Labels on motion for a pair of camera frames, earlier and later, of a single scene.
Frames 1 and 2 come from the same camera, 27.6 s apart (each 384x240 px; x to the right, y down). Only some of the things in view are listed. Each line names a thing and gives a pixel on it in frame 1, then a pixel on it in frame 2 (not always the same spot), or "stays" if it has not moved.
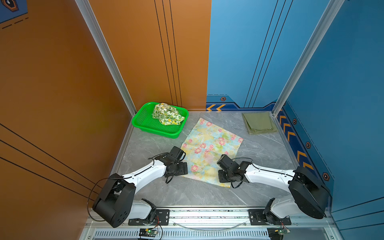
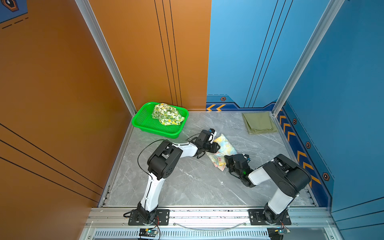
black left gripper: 183,169 -> 214,149
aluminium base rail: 220,224 stays
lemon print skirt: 167,114 stays
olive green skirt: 259,122 stays
